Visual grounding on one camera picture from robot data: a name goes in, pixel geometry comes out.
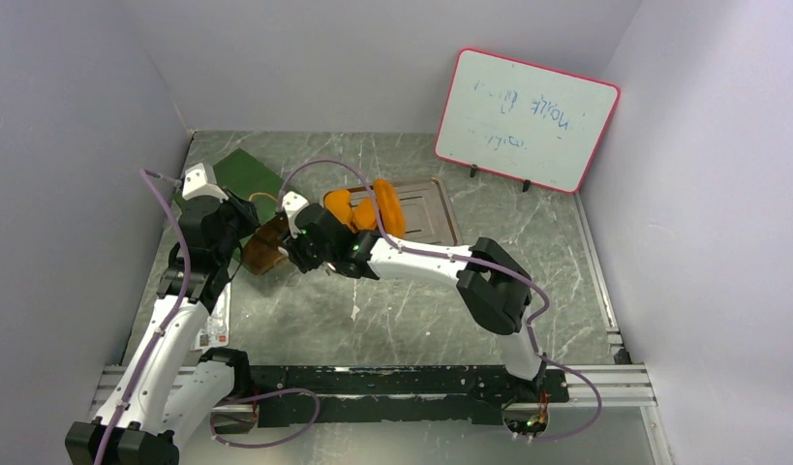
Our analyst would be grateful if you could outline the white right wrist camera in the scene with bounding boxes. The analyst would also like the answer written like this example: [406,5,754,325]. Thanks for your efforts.
[282,191,310,238]

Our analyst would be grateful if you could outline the red framed whiteboard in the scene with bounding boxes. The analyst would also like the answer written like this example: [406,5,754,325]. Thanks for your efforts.
[435,47,621,194]

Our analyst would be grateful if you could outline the aluminium frame rail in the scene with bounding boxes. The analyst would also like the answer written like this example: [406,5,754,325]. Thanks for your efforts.
[91,364,658,412]

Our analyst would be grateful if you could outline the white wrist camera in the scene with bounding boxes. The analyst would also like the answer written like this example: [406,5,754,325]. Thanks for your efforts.
[282,191,310,238]
[181,162,229,202]

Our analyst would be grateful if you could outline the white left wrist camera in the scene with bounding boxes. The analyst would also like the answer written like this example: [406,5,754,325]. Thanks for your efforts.
[181,162,229,202]

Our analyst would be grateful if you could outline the long orange fake baguette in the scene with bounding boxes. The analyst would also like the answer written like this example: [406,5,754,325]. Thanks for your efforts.
[373,178,407,238]

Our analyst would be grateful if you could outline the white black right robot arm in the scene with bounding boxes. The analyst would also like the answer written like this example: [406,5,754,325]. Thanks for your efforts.
[277,202,546,401]

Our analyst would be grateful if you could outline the orange fake bread loaf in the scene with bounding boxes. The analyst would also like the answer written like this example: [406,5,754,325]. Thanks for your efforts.
[323,189,357,233]

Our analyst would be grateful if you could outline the silver metal tray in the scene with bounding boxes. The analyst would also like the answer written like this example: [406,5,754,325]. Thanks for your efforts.
[341,176,463,246]

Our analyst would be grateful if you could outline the white plastic packet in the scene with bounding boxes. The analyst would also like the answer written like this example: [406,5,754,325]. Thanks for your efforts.
[193,284,232,351]

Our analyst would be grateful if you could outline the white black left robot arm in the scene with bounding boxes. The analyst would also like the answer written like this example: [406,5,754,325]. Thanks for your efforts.
[65,187,259,464]

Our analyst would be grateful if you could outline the silver metal tongs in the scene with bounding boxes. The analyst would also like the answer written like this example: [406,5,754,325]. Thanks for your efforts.
[255,217,348,273]

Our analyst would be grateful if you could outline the green brown paper bag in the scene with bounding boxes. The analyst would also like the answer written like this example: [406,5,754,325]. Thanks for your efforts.
[213,148,289,275]

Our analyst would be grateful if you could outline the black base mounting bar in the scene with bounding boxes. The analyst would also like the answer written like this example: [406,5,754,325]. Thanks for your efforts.
[213,365,569,434]

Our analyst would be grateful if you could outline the orange fake croissant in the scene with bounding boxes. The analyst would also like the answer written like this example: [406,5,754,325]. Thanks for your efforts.
[352,198,378,231]

